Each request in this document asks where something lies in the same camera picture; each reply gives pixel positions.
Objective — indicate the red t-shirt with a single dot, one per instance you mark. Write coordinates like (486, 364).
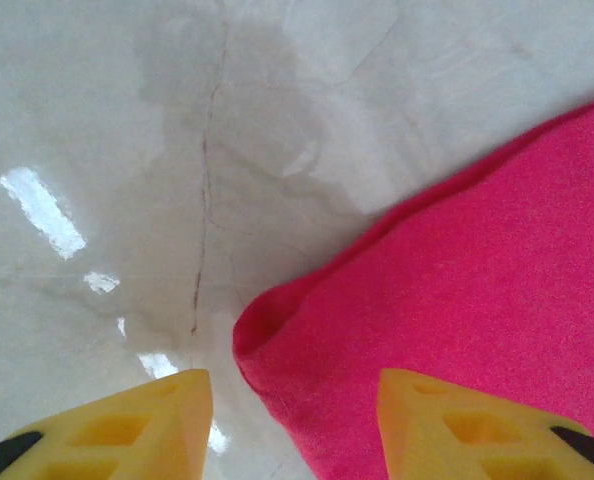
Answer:
(477, 300)

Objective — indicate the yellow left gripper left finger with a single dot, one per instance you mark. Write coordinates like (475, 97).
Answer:
(127, 440)

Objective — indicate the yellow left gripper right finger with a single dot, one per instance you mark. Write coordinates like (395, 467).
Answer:
(452, 440)

